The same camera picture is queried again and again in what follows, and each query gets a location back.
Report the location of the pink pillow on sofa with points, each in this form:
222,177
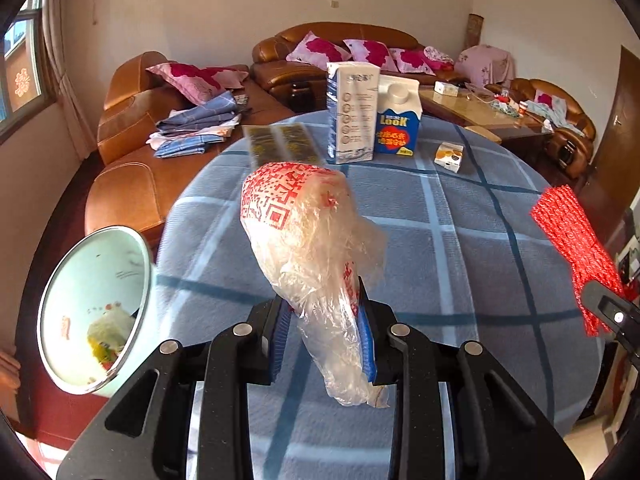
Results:
318,52
373,52
427,60

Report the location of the folded blue plaid bedding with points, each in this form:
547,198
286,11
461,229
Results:
194,131

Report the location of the white box on coffee table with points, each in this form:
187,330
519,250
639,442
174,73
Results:
443,88

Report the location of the flat gold black packet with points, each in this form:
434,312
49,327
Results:
281,143

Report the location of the light blue trash bin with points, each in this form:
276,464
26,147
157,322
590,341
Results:
112,267

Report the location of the brown wooden door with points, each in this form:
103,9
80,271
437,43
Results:
613,178

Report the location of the yellow green snack bag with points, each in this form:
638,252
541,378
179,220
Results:
107,351

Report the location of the pale yellow plastic bag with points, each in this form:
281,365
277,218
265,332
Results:
112,323

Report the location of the pink pillow right on sofa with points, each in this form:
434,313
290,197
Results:
427,60

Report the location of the blue Look milk carton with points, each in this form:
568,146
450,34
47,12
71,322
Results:
399,116

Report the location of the pink cloth covered object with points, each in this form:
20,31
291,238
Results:
486,65

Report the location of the beige curtain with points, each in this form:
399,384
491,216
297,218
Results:
78,129

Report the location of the wooden coffee table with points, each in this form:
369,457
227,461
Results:
475,115

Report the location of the small white orange box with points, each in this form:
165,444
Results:
449,156

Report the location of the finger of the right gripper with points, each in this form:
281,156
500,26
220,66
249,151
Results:
617,314

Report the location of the pink pillow left on sofa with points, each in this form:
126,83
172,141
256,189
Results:
318,52

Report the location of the window with frame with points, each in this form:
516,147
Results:
26,85

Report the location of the pink pillow middle on sofa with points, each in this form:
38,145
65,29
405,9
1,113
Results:
373,52

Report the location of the clear plastic bag red print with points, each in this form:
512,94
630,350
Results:
315,250

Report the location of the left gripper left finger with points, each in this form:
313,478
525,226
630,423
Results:
143,430

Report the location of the orange leather chaise sofa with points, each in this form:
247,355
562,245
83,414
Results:
135,188

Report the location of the brown leather long sofa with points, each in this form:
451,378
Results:
302,87

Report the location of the red foam mesh net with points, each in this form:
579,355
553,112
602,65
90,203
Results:
562,219

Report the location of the pink pillow on chaise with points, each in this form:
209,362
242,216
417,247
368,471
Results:
199,85

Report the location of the blue plaid tablecloth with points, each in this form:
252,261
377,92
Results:
464,260

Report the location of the brown leather armchair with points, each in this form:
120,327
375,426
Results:
554,126

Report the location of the tall blue white milk carton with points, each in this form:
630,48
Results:
352,103

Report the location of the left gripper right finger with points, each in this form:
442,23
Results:
458,412

